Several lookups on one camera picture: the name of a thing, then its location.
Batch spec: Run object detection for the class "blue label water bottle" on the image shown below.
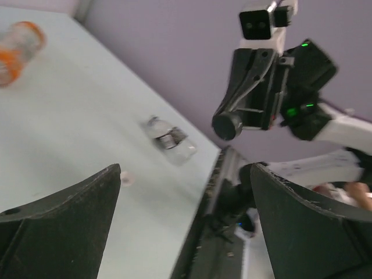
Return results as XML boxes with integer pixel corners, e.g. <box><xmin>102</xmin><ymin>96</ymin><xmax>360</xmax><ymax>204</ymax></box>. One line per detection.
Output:
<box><xmin>141</xmin><ymin>116</ymin><xmax>197</xmax><ymax>166</ymax></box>

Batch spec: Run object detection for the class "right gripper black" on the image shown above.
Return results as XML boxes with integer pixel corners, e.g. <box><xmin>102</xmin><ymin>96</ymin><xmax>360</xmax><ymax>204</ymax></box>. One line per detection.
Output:
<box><xmin>212</xmin><ymin>48</ymin><xmax>291</xmax><ymax>130</ymax></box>

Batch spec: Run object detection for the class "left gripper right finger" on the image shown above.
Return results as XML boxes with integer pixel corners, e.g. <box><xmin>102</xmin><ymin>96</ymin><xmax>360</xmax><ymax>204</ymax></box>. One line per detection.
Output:
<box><xmin>251</xmin><ymin>164</ymin><xmax>371</xmax><ymax>279</ymax></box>

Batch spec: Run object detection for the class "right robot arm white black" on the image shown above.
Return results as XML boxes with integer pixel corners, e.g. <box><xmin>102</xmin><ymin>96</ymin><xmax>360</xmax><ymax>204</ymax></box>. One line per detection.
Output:
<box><xmin>212</xmin><ymin>40</ymin><xmax>341</xmax><ymax>141</ymax></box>

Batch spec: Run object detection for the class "white bottle cap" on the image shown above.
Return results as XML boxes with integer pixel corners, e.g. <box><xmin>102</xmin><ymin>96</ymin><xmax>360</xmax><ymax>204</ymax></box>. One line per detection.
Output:
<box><xmin>120</xmin><ymin>171</ymin><xmax>134</xmax><ymax>187</ymax></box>

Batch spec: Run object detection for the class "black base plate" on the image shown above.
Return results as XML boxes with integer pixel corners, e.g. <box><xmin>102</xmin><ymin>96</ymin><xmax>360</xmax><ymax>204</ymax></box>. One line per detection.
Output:
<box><xmin>171</xmin><ymin>146</ymin><xmax>255</xmax><ymax>279</ymax></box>

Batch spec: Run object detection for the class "orange label bottle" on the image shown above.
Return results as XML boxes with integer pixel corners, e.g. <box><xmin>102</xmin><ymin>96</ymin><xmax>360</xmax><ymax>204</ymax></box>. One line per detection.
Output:
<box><xmin>1</xmin><ymin>21</ymin><xmax>47</xmax><ymax>87</ymax></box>

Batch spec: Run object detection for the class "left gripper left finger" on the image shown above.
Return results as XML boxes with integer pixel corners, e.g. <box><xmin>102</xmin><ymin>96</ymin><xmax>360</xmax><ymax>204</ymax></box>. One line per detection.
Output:
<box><xmin>1</xmin><ymin>164</ymin><xmax>121</xmax><ymax>279</ymax></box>

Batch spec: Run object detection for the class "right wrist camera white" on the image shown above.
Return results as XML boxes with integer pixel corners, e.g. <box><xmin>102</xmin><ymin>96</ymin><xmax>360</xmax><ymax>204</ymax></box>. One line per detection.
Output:
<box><xmin>239</xmin><ymin>0</ymin><xmax>298</xmax><ymax>56</ymax></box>

